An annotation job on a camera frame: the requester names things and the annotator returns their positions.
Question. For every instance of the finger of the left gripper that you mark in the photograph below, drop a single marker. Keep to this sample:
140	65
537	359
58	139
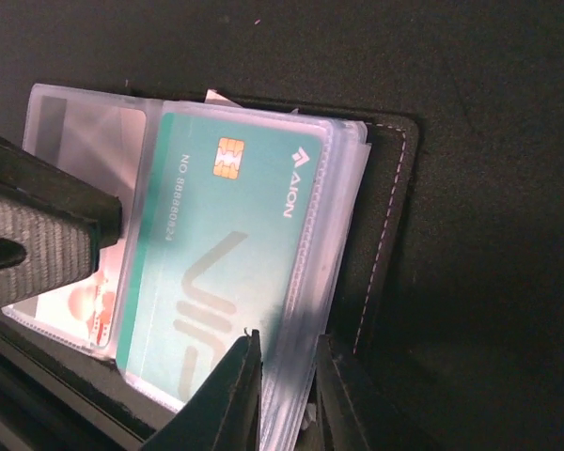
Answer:
52	226

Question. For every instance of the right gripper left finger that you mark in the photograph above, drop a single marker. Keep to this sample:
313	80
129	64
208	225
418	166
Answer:
224	414

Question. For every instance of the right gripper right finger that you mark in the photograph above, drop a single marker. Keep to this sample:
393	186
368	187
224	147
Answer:
352	413

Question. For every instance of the black leather card holder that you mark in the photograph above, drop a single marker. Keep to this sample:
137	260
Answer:
82	404

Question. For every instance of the white card red pattern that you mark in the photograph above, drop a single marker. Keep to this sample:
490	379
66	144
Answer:
85	309

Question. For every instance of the teal AION VIP card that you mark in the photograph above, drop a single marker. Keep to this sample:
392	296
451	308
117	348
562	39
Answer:
221	224

